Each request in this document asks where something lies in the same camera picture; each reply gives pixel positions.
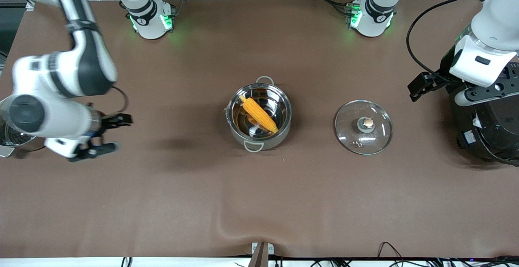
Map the perforated steel steamer basket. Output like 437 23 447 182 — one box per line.
0 125 35 146

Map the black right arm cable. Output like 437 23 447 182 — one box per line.
109 86 130 116

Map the metal table clamp bracket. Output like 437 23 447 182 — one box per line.
251 242 274 267

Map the black looped floor cable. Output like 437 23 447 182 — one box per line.
377 241 410 264

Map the yellow toy corn cob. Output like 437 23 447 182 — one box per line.
238 95 279 134

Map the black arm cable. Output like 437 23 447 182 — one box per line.
109 86 130 116
405 0 477 84

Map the brown table cloth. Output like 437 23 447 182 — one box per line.
0 0 519 258

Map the steel electric pot grey base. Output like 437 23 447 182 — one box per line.
224 75 292 153

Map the black rice cooker appliance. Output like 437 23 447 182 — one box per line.
449 62 519 167

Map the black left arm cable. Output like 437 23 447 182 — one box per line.
405 0 477 84

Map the steel steamer pot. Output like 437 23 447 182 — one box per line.
0 97 37 158

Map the glass pot lid with knob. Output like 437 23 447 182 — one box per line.
335 99 394 156

